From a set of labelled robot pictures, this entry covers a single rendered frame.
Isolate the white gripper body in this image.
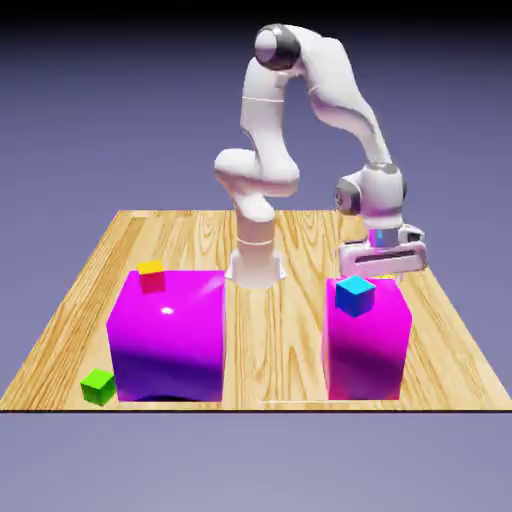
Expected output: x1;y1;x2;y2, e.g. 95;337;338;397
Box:
338;238;428;280

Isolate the small blue cube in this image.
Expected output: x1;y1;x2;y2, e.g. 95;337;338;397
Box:
334;274;377;319

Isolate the small red cube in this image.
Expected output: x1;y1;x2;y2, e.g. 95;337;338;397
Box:
136;259;167;295

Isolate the small green cube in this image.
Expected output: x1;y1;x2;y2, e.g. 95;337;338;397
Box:
79;368;118;407

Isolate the large magenta box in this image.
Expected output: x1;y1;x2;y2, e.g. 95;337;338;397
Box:
322;275;413;401
105;269;226;403

